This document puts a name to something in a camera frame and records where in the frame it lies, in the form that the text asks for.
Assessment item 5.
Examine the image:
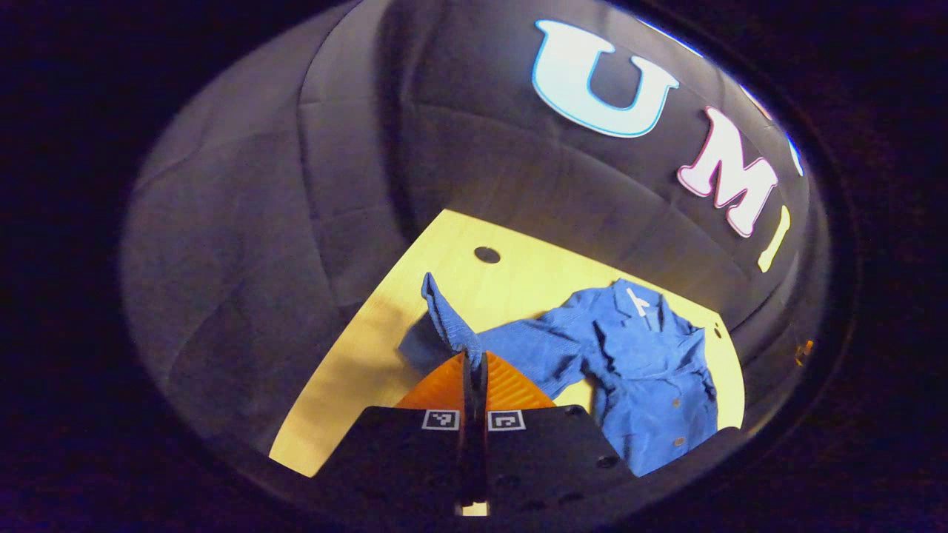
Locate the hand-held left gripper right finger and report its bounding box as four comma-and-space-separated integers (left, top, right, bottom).
473, 351, 639, 517

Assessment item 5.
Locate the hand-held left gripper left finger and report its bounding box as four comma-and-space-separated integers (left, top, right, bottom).
315, 351, 476, 517

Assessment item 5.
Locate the blue button-up shirt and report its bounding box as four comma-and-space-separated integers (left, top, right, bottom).
398, 272, 721, 477

